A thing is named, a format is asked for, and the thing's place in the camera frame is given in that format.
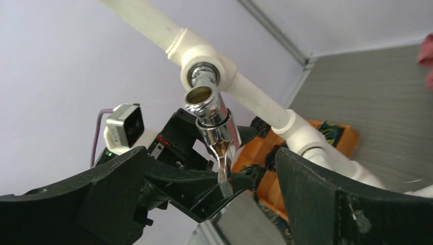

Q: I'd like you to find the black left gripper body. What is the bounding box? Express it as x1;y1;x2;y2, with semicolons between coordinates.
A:
138;109;253;223

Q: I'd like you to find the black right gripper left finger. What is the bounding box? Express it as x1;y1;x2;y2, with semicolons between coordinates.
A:
1;146;149;244

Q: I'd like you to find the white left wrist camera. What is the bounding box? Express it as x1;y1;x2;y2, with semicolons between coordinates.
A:
104;103;158;155

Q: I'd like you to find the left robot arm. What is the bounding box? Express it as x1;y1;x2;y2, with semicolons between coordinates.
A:
96;109;253;226

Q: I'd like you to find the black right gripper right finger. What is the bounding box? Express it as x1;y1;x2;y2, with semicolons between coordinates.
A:
276;148;432;244

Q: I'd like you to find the red cloth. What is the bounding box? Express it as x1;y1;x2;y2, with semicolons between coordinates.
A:
417;33;432;90

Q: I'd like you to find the rolled dark red tie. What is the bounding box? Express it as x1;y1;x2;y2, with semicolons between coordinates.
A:
264;143;287;172

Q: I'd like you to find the white PVC pipe frame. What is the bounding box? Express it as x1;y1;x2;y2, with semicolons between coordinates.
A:
99;0;433;199

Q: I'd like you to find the chrome water faucet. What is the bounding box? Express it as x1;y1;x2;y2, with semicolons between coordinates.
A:
184;63;242;198

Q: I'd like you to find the rolled green tie in tray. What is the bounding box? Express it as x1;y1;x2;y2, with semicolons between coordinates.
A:
317;121;344;148

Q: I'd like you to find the orange compartment tray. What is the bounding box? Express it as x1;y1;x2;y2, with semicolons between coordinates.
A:
231;120;360;222

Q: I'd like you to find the unrolled dark patterned necktie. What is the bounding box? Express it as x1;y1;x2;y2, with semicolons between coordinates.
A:
240;164;267;191

